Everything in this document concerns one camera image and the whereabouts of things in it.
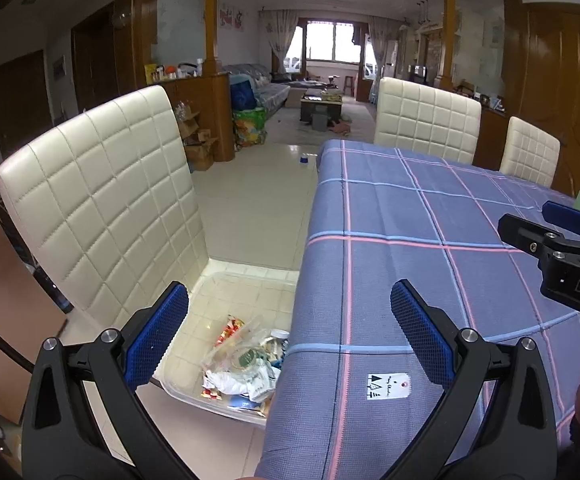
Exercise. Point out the wooden stool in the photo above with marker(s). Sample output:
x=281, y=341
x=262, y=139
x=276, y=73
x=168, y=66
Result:
x=349, y=84

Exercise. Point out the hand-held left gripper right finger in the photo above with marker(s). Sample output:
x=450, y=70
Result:
x=420, y=335

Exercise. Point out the cream quilted leather chair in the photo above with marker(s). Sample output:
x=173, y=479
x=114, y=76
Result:
x=530, y=152
x=427, y=120
x=99, y=210

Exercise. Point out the clear plastic bin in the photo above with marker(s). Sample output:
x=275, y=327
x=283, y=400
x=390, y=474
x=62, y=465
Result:
x=194, y=310

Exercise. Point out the small grey bin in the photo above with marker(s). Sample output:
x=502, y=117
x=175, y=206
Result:
x=319, y=121

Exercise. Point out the wooden partition cabinet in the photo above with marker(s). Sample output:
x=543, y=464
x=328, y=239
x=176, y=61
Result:
x=214, y=105

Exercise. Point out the blue bag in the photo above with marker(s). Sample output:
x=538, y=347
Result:
x=242, y=92

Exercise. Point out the window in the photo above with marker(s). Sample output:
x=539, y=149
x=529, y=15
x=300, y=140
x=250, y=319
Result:
x=330, y=42

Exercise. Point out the white standing air conditioner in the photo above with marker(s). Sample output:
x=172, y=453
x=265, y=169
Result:
x=393, y=57

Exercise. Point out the plaid purple tablecloth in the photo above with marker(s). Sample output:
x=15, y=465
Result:
x=395, y=270

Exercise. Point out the grey patterned sofa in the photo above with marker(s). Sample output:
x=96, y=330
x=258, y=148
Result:
x=270, y=87

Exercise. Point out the white paper tag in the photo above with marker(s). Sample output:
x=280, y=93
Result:
x=389, y=386

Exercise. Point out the pile of cardboard boxes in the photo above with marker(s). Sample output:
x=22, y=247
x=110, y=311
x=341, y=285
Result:
x=199, y=145

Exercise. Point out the blue plastic lid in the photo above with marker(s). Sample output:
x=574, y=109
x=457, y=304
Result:
x=242, y=402

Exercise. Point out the brown wooden door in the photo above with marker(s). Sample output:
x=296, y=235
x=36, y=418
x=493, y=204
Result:
x=570, y=100

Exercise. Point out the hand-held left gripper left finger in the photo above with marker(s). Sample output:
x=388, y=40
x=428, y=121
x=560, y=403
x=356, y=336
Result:
x=157, y=340

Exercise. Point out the clear plastic tray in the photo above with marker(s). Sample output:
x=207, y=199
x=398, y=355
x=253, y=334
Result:
x=251, y=336

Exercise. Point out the red white wall picture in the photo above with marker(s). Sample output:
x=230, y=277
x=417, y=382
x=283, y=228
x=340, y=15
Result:
x=239, y=19
x=226, y=15

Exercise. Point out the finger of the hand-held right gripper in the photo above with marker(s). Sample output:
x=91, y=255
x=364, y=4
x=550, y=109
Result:
x=567, y=214
x=525, y=234

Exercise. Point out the white plastic bag wad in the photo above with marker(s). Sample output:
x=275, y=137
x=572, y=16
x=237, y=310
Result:
x=227, y=382

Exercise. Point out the wooden coffee table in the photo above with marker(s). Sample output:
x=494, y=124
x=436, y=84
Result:
x=321, y=105

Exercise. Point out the red gold checkered wrapper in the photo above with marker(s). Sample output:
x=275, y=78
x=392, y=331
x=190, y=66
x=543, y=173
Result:
x=229, y=332

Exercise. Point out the green printed bag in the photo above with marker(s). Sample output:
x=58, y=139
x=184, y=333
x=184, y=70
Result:
x=250, y=127

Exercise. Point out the patterned curtain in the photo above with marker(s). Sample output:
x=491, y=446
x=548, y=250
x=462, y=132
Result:
x=380, y=42
x=280, y=40

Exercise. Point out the white bottle cap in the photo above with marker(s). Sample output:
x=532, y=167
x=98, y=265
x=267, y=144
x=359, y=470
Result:
x=280, y=335

